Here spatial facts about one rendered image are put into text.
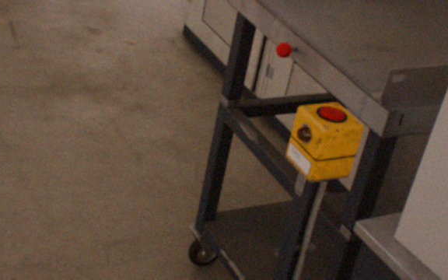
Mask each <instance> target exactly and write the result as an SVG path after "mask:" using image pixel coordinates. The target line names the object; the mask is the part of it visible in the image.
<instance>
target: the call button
mask: <svg viewBox="0 0 448 280"><path fill-rule="evenodd" d="M320 114H321V115H322V116H323V117H325V118H327V119H329V120H332V121H341V120H343V119H344V118H345V116H344V114H343V113H342V112H341V111H340V110H339V109H337V108H335V107H323V108H321V109H320Z"/></svg>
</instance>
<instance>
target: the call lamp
mask: <svg viewBox="0 0 448 280"><path fill-rule="evenodd" d="M297 136H298V138H299V140H300V141H301V142H302V143H304V144H309V143H310V142H311V140H312V129H311V127H310V126H309V125H308V124H305V123H304V124H301V126H300V128H299V129H298V131H297Z"/></svg>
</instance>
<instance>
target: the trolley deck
mask: <svg viewBox="0 0 448 280"><path fill-rule="evenodd" d="M227 2H228V3H229V4H230V5H231V6H233V7H234V8H235V9H236V10H237V11H238V12H240V13H241V14H242V15H243V16H244V17H245V18H246V19H248V20H249V21H250V22H251V23H252V24H253V25H254V26H255V27H256V28H257V29H258V30H259V31H261V32H262V33H263V34H264V35H265V36H266V37H267V38H268V39H269V40H270V41H271V42H272V43H273V44H275V45H276V46H278V45H279V44H280V43H281V42H287V43H289V44H290V45H291V46H292V47H297V48H298V51H297V52H292V53H291V55H290V56H289V57H290V58H291V59H292V60H293V61H294V62H295V63H296V64H297V65H298V66H299V67H300V68H302V69H303V70H304V71H306V72H307V73H308V74H309V75H310V76H311V77H312V78H313V79H315V80H316V81H317V82H318V83H319V84H320V85H321V86H323V87H324V88H325V89H326V90H327V91H328V92H329V93H330V94H331V95H332V96H333V97H334V98H336V99H337V100H338V101H339V102H340V103H342V104H343V105H344V106H345V107H346V108H347V109H348V110H350V111H351V112H352V113H353V114H354V115H355V116H356V117H357V118H358V119H359V120H360V121H361V122H363V123H364V124H365V125H367V126H368V127H369V128H371V129H372V130H373V131H374V132H375V133H376V134H378V135H379V136H380V137H381V138H389V137H395V136H402V135H414V134H421V133H427V132H432V130H433V127H434V124H435V122H436V118H437V116H438V113H439V110H440V107H441V105H442V102H443V99H444V98H436V99H434V100H422V101H414V102H405V103H390V104H382V105H381V104H380V103H378V102H377V101H376V100H375V99H373V98H372V97H371V96H370V95H369V92H378V91H382V90H383V86H384V83H385V80H386V77H387V73H388V71H389V68H406V67H416V66H427V65H438V64H448V0H227Z"/></svg>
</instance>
